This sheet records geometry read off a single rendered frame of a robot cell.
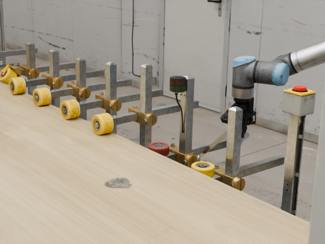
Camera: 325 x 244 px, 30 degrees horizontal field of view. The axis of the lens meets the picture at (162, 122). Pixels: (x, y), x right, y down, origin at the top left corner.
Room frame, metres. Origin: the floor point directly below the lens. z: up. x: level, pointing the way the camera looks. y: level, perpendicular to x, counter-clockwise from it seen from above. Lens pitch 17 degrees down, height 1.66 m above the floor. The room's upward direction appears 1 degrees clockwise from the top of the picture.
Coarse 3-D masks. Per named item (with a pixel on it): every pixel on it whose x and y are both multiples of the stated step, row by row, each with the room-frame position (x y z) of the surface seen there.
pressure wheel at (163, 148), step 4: (148, 144) 2.14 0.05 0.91; (152, 144) 2.15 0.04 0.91; (156, 144) 2.15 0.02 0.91; (160, 144) 2.14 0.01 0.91; (164, 144) 2.15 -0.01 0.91; (148, 148) 2.12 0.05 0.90; (152, 148) 2.11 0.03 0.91; (156, 148) 2.10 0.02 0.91; (160, 148) 2.10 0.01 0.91; (164, 148) 2.11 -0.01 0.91; (168, 148) 2.12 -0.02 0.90; (160, 152) 2.10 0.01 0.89; (164, 152) 2.11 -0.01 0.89; (168, 152) 2.13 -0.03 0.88
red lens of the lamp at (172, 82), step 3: (171, 78) 2.12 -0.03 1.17; (171, 81) 2.12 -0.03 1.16; (174, 81) 2.11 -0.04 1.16; (177, 81) 2.11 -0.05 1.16; (180, 81) 2.11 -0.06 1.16; (183, 81) 2.12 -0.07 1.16; (171, 84) 2.12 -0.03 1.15; (174, 84) 2.11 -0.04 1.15; (177, 84) 2.11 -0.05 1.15; (180, 84) 2.11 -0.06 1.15; (183, 84) 2.12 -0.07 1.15
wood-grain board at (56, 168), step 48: (0, 96) 2.80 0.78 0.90; (0, 144) 2.12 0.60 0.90; (48, 144) 2.14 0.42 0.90; (96, 144) 2.15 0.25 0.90; (0, 192) 1.69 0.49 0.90; (48, 192) 1.70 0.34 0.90; (96, 192) 1.71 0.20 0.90; (144, 192) 1.72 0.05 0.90; (192, 192) 1.73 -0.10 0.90; (240, 192) 1.74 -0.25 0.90; (0, 240) 1.40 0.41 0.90; (48, 240) 1.40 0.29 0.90; (96, 240) 1.41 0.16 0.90; (144, 240) 1.41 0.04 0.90; (192, 240) 1.42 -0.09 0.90; (240, 240) 1.43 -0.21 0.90; (288, 240) 1.43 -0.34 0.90
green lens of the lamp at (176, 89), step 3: (171, 87) 2.12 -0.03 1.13; (174, 87) 2.11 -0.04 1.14; (177, 87) 2.11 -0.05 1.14; (180, 87) 2.11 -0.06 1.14; (183, 87) 2.12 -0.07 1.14; (171, 90) 2.12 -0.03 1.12; (174, 90) 2.11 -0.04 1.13; (177, 90) 2.11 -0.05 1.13; (180, 90) 2.11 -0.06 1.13; (183, 90) 2.12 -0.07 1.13
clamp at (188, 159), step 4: (172, 148) 2.21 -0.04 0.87; (176, 148) 2.21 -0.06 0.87; (176, 152) 2.17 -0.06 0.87; (180, 152) 2.16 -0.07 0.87; (192, 152) 2.16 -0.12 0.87; (176, 156) 2.17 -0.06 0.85; (180, 156) 2.15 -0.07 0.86; (184, 156) 2.14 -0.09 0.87; (188, 156) 2.13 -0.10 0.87; (192, 156) 2.13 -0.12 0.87; (176, 160) 2.17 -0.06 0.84; (180, 160) 2.15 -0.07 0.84; (184, 160) 2.13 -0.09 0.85; (188, 160) 2.12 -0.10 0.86; (192, 160) 2.14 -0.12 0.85; (196, 160) 2.15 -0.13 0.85; (184, 164) 2.14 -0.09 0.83; (188, 164) 2.12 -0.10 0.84
